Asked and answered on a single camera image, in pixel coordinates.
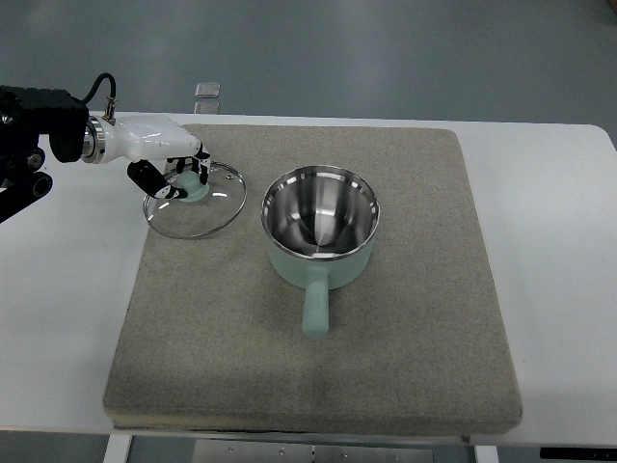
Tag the small metal floor plate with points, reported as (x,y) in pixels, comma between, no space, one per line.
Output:
(206,97)

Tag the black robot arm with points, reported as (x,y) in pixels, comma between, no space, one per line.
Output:
(28,113)

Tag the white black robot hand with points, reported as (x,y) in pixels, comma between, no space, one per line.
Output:
(165,160)

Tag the glass lid green knob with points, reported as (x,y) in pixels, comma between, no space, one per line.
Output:
(208,209)

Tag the black table control panel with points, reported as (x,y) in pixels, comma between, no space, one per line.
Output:
(578,454)

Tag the mint green saucepan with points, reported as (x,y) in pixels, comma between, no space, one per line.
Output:
(320,223)

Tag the metal table frame plate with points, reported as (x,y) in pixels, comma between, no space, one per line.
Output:
(239,451)

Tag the grey felt mat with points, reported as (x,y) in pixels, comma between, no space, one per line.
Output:
(215,338)

